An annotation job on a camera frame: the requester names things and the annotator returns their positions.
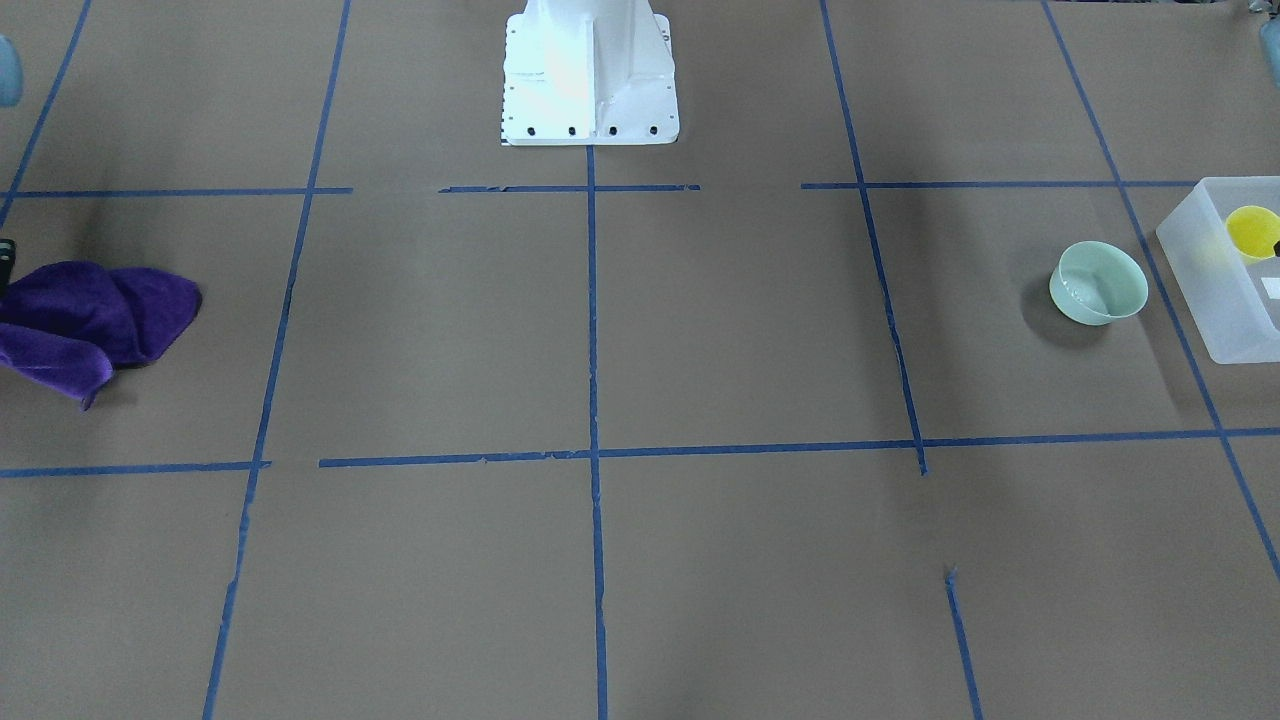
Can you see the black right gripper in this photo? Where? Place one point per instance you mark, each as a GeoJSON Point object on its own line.
{"type": "Point", "coordinates": [5, 262]}

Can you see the yellow plastic cup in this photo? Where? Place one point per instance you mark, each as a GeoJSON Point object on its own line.
{"type": "Point", "coordinates": [1253, 230]}

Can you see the purple cloth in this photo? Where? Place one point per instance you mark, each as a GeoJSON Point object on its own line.
{"type": "Point", "coordinates": [72, 326]}

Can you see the translucent white plastic box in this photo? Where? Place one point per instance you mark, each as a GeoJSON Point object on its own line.
{"type": "Point", "coordinates": [1232, 300]}

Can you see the pale green ceramic bowl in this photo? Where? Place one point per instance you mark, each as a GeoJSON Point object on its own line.
{"type": "Point", "coordinates": [1094, 283]}

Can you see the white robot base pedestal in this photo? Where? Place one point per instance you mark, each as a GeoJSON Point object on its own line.
{"type": "Point", "coordinates": [589, 73]}

